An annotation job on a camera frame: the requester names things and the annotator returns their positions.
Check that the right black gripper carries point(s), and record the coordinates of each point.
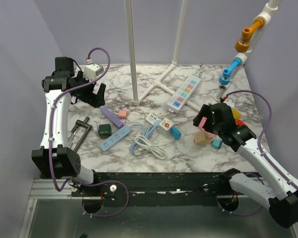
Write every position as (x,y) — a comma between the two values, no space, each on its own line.
(205,111)

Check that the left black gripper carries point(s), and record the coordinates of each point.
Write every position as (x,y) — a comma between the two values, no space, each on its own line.
(95,100)

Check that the purple USB power strip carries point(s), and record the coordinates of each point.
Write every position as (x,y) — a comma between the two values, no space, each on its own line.
(112,117)

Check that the wooden cube socket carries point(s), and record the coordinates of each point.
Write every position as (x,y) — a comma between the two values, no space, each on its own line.
(201,138)

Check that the pink charger plug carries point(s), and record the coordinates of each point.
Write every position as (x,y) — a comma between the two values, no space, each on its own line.
(122,114)

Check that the white multicolour power strip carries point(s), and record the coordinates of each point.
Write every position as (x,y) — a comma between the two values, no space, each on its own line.
(183,93)

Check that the yellow cube socket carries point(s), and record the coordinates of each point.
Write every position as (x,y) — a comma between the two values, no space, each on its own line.
(236,114)

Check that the dark green cube socket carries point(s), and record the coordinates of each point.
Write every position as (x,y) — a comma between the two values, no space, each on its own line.
(104,131)

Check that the teal plug adapter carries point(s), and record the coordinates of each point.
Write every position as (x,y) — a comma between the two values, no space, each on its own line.
(217,143)

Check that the red cube socket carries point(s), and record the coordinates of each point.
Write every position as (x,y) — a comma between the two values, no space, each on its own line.
(239,122)

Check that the white round plug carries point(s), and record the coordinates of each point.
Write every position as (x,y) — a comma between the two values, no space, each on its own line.
(143,144)

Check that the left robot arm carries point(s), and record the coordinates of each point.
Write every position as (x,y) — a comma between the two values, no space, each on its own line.
(55,158)

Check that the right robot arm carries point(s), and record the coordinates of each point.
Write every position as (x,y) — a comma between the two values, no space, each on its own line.
(280,196)

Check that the blue plug adapter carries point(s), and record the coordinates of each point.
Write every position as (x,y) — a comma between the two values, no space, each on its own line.
(175,133)

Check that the blue pipe fitting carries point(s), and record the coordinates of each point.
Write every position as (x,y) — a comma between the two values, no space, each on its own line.
(229,72)

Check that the white cartoon cube adapter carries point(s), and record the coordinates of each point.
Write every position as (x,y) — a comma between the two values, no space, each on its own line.
(165,126)

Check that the orange pipe fitting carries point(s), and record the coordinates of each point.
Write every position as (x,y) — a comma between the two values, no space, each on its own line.
(243,44)

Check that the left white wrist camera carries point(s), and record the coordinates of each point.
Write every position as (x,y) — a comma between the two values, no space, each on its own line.
(92,71)

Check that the white PVC pipe frame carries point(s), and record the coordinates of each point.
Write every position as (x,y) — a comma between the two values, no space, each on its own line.
(267,13)

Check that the black metal base rail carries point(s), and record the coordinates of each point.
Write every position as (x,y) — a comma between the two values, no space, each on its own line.
(158,189)

